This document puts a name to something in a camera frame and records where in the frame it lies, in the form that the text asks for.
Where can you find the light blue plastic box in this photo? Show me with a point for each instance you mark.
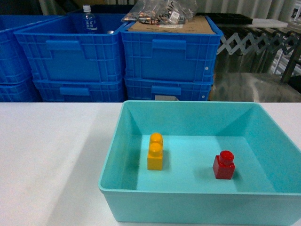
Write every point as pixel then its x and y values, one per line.
pixel 265 188

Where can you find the blue crate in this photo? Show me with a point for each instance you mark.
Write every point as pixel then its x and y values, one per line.
pixel 144 89
pixel 67 91
pixel 16 83
pixel 60 50
pixel 171 56

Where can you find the brown cardboard sheet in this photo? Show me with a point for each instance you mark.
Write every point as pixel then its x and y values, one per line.
pixel 198 25

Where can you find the blue crate lower middle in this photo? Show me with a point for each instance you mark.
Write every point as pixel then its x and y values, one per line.
pixel 67 91

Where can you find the blue crate upper middle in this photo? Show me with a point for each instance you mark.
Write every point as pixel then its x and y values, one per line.
pixel 60 50

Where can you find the clear water bottle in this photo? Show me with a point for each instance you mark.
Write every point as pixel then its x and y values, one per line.
pixel 89 20

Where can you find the black tray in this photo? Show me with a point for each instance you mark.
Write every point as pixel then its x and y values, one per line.
pixel 227 18

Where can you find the red toy block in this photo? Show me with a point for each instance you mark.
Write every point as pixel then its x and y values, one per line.
pixel 223 165

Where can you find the plastic bag of parts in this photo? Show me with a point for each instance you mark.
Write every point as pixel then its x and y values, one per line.
pixel 162 12

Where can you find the blue crate far left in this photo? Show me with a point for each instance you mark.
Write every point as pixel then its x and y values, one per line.
pixel 16 83

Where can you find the yellow toy block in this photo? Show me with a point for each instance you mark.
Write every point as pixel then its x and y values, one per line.
pixel 155 152

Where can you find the blue crate upper right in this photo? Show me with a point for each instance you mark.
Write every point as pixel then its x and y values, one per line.
pixel 171 56

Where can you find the expandable roller conveyor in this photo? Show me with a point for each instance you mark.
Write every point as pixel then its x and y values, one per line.
pixel 243 40

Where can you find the blue crate lower right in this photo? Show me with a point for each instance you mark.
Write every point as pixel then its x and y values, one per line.
pixel 144 89

